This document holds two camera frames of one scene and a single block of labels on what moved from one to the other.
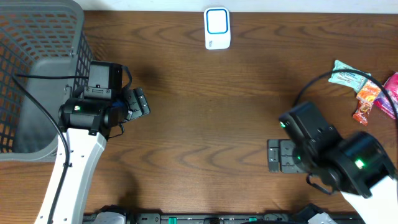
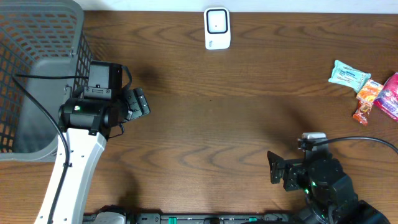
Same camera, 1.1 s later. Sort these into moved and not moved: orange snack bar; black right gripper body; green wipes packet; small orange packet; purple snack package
Moved: black right gripper body
Not moved: green wipes packet; orange snack bar; small orange packet; purple snack package
